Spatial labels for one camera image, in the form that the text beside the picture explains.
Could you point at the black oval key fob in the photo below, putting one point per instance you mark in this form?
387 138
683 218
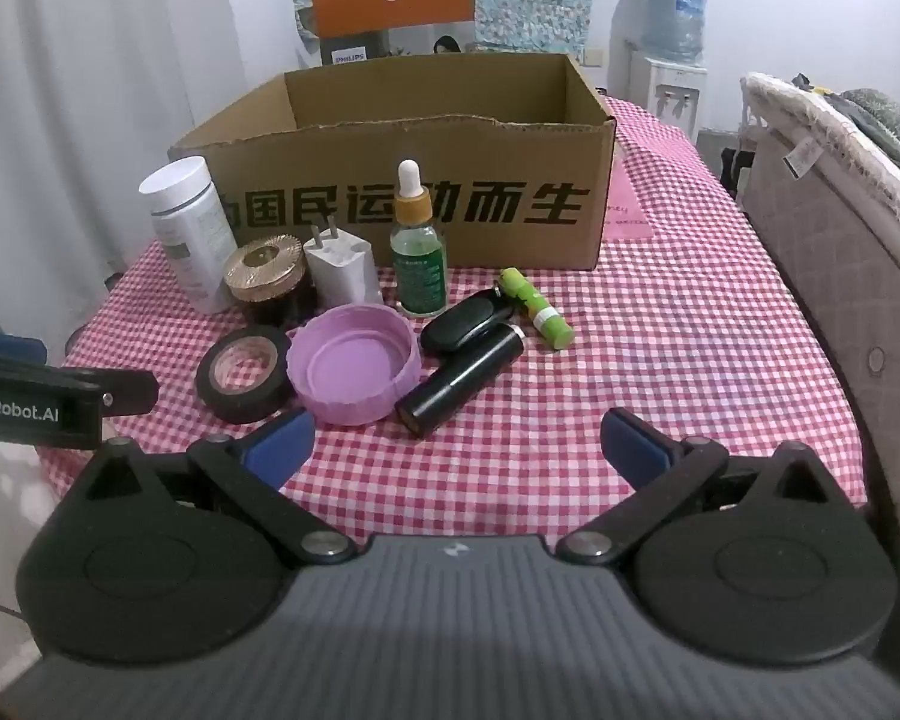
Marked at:
457 322

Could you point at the purple plastic lid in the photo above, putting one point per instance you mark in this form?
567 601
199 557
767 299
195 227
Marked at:
352 367

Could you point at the pink checkered tablecloth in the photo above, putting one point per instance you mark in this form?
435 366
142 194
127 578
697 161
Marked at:
660 330

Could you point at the wall outlet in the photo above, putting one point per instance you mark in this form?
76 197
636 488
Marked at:
595 58

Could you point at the pink paper sheet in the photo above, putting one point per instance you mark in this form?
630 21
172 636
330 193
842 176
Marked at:
641 195

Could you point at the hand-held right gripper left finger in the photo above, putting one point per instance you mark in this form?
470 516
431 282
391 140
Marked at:
281 444

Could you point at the grey green clothing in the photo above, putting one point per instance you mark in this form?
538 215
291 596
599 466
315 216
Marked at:
885 127

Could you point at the green dropper bottle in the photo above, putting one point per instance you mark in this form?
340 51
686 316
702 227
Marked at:
418 262

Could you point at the white curtain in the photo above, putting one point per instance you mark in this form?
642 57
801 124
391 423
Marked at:
82 90

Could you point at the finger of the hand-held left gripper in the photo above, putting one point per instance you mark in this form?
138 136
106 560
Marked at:
127 390

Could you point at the blue water jug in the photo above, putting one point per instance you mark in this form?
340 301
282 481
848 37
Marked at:
675 11

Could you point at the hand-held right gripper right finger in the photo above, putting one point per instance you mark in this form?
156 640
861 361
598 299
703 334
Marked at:
634 446

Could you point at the gold lid dark jar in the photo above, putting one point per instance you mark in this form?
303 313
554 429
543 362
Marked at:
266 270

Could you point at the black cylindrical tube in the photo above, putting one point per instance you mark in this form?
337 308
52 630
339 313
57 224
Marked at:
457 382

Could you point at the green glue stick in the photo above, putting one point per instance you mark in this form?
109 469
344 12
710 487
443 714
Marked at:
544 315

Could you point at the brown cardboard box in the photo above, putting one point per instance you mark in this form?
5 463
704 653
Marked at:
495 165

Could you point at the quilted mattress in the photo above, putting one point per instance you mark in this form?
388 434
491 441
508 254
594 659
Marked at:
817 277

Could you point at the black tape roll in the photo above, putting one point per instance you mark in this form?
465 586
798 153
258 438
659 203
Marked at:
214 382

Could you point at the white water dispenser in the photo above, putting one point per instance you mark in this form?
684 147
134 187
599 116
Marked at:
671 90

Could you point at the white plastic bottle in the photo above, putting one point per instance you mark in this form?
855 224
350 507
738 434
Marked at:
191 240

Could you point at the white charger plug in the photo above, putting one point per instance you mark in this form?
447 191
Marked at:
341 270

